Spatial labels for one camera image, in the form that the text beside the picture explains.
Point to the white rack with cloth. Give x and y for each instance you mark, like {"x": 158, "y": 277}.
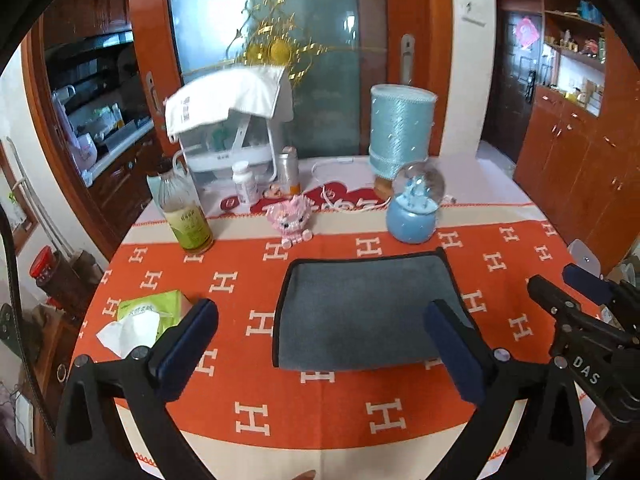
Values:
{"x": 233, "y": 115}

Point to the white plastic stool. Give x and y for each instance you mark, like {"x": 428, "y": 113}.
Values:
{"x": 584, "y": 257}

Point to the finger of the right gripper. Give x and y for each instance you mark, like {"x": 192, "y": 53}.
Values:
{"x": 549, "y": 296}
{"x": 593, "y": 288}

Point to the wooden glass sliding door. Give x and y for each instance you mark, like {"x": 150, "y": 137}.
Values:
{"x": 334, "y": 52}

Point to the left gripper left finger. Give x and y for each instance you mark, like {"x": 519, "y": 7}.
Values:
{"x": 90, "y": 439}

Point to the silver metal can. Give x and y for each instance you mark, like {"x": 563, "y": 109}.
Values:
{"x": 288, "y": 171}

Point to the pink block cat figure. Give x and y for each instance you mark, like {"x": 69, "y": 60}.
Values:
{"x": 290, "y": 219}

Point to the purple and grey towel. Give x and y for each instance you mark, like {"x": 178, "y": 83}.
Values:
{"x": 360, "y": 314}

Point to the right hand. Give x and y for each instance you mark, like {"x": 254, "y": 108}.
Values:
{"x": 597, "y": 429}

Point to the light blue cylinder lamp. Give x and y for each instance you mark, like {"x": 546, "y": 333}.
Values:
{"x": 402, "y": 118}

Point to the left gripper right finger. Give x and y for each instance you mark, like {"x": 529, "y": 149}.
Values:
{"x": 549, "y": 442}

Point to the green label glass bottle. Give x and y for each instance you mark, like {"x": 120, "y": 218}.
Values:
{"x": 174, "y": 195}

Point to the wooden wall cabinet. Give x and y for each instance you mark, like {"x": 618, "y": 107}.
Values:
{"x": 580, "y": 159}

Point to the red lidded jar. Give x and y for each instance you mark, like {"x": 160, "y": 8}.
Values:
{"x": 44, "y": 264}

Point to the blue snow globe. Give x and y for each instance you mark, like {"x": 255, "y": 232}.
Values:
{"x": 418, "y": 190}

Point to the green tissue pack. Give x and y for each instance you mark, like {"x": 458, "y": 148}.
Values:
{"x": 141, "y": 321}

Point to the white pill bottle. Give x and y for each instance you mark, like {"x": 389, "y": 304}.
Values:
{"x": 245, "y": 183}

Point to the dark entrance door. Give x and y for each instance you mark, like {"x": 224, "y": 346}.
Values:
{"x": 516, "y": 65}

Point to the orange H-pattern tablecloth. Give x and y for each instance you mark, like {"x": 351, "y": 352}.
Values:
{"x": 248, "y": 419}

